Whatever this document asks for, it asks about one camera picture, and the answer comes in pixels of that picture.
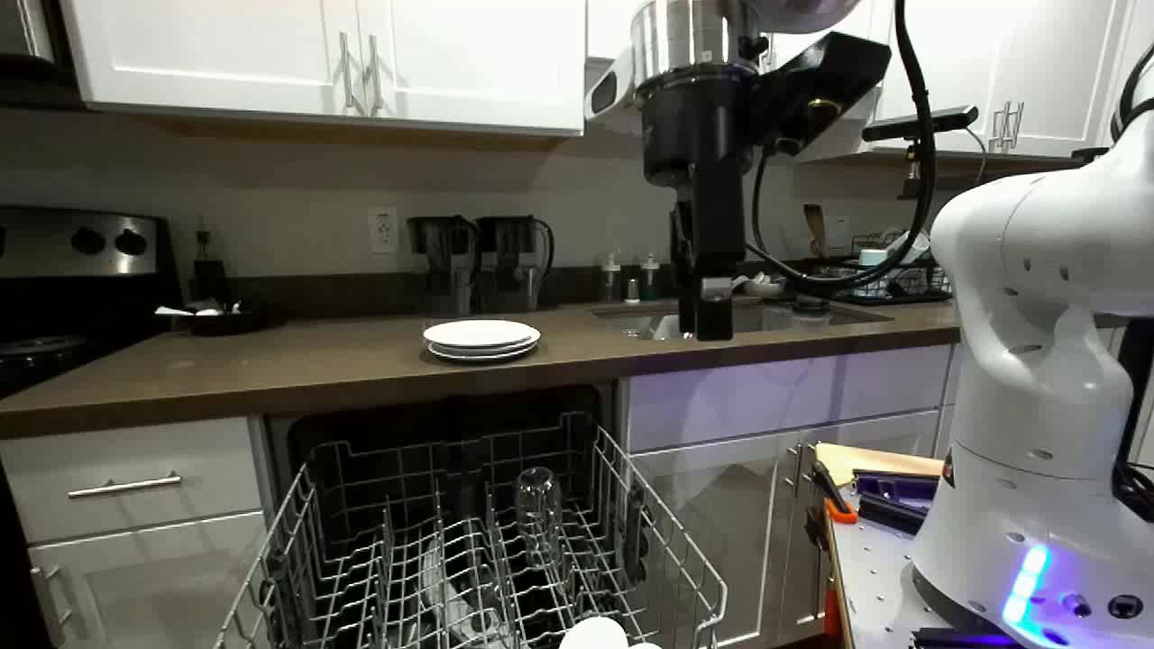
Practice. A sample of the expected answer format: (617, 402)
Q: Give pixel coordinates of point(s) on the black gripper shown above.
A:
(695, 130)

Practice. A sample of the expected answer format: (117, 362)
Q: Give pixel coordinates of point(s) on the wooden board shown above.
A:
(876, 459)

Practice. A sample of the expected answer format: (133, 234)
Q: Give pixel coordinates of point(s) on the black steel stove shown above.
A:
(72, 275)

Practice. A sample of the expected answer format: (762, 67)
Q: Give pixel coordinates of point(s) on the clear glass jar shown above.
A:
(539, 518)

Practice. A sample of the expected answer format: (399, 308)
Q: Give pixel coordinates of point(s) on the grey lower cabinet door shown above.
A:
(155, 589)

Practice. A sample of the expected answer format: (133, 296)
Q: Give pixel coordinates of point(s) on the dark bottle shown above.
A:
(210, 275)

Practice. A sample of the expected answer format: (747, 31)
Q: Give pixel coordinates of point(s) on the black counter tray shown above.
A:
(220, 319)

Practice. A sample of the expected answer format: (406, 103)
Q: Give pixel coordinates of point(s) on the black clamp tools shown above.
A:
(894, 500)

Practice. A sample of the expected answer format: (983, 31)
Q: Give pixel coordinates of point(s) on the small soap bottle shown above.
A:
(652, 279)
(614, 279)

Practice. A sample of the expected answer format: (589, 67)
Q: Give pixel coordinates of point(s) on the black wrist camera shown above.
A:
(831, 85)

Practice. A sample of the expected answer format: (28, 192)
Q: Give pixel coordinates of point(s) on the grey lower cabinet block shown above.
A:
(771, 397)

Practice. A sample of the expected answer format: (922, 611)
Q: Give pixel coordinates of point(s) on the grey robot table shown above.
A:
(869, 589)

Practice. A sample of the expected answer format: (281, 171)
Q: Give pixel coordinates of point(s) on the white upper cabinet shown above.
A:
(216, 57)
(1047, 72)

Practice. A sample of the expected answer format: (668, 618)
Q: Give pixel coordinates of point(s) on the white cup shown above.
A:
(591, 635)

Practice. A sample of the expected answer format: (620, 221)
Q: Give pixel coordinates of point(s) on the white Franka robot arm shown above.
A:
(1034, 362)

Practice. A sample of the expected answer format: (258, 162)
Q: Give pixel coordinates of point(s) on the black bar-shaped camera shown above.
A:
(922, 125)

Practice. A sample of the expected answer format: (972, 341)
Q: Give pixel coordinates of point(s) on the white wall outlet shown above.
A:
(383, 230)

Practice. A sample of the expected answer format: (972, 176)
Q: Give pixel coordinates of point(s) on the metal dishwasher rack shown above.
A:
(362, 424)

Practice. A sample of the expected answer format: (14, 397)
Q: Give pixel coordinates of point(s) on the steel kitchen sink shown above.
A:
(781, 319)

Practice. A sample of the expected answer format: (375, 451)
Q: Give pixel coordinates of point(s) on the white round plate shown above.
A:
(480, 329)
(480, 356)

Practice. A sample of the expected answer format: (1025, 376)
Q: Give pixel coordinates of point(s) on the black dish drying rack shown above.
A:
(887, 279)

